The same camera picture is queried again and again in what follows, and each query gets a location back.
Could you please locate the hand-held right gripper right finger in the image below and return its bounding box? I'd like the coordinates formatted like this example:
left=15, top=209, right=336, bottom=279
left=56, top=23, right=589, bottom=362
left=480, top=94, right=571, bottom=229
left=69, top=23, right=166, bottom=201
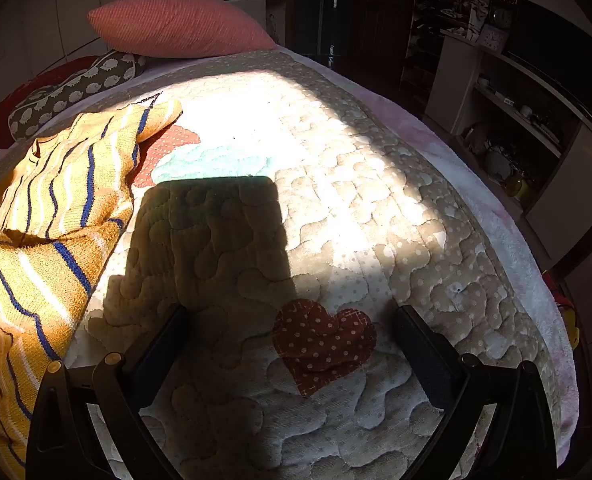
left=394, top=305, right=572, bottom=480

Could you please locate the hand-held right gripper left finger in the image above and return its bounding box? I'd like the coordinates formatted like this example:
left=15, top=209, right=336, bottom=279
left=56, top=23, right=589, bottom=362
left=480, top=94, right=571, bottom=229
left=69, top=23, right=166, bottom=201
left=26, top=303, right=189, bottom=480

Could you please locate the yellow striped knit sweater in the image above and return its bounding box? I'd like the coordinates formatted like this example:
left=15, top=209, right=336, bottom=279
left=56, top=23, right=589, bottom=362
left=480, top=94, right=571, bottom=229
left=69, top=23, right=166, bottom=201
left=0, top=99, right=183, bottom=476

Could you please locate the yellow toy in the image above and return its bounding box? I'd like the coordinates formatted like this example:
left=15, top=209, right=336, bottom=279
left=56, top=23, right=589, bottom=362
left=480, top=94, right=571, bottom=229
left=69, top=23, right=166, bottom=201
left=558, top=305, right=581, bottom=351

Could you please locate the white fleece blanket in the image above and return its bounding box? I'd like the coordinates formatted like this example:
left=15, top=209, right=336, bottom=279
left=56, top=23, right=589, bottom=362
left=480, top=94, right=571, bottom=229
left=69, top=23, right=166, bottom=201
left=296, top=52, right=584, bottom=456

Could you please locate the beige quilted heart blanket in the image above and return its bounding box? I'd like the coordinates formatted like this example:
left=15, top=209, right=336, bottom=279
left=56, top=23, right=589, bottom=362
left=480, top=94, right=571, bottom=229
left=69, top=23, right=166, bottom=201
left=63, top=51, right=562, bottom=480

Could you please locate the yellow glass jar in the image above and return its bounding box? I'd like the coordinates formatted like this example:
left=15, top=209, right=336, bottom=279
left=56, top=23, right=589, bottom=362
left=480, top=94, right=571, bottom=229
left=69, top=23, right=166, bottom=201
left=506, top=171, right=530, bottom=198

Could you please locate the white shelf unit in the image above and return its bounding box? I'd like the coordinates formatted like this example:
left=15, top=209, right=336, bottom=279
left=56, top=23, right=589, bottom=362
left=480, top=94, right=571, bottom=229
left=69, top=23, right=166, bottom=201
left=423, top=30, right=592, bottom=261

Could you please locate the grey hedgehog print pillow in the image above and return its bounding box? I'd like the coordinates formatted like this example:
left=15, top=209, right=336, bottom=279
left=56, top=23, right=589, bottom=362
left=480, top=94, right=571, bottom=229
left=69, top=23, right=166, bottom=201
left=8, top=51, right=147, bottom=142

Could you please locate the red printed cushion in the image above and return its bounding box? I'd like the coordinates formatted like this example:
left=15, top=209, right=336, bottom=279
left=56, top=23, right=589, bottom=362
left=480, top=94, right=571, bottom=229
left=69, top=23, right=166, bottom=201
left=0, top=56, right=102, bottom=171

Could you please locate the white alarm clock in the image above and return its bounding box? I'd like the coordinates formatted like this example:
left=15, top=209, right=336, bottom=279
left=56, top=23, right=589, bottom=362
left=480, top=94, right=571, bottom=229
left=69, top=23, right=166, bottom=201
left=478, top=25, right=510, bottom=53

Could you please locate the black television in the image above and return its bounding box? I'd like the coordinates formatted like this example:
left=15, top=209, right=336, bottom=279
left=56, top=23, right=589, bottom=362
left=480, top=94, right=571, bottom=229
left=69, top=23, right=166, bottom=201
left=506, top=0, right=592, bottom=128

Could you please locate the pink ribbed pillow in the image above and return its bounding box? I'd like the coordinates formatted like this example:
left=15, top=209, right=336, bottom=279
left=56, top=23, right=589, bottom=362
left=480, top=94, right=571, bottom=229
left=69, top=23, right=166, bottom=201
left=87, top=0, right=277, bottom=59

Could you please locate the dark ornate clock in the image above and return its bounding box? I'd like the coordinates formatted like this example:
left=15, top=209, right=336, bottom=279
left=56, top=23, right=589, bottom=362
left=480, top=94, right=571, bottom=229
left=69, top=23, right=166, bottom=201
left=488, top=0, right=518, bottom=30

